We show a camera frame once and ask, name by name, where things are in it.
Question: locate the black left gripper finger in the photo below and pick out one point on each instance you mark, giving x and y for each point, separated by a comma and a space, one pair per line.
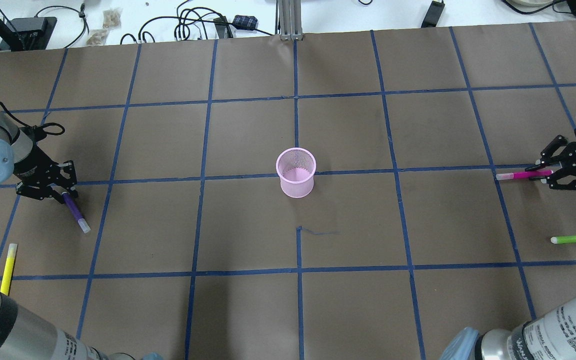
64, 175
39, 193

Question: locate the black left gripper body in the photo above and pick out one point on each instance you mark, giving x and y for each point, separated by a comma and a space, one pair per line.
32, 167

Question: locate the purple pen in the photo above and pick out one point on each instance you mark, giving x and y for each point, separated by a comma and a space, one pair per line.
76, 212

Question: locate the pink pen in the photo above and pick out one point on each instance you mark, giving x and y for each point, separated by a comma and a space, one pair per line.
520, 175

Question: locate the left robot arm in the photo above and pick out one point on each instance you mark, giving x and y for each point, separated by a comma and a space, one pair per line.
21, 157

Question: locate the pink mesh pen cup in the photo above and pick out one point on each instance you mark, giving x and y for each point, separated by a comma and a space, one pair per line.
296, 168

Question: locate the yellow pen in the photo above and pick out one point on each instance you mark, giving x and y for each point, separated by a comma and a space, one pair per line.
8, 270

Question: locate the black power adapter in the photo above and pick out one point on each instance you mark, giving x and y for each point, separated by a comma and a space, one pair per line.
433, 14

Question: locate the blue checkered pouch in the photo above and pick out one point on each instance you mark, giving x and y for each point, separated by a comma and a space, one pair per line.
245, 22

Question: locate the black camera stand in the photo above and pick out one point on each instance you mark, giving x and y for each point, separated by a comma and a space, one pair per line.
26, 33

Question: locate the aluminium frame post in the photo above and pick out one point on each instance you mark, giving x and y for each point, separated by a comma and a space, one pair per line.
289, 20

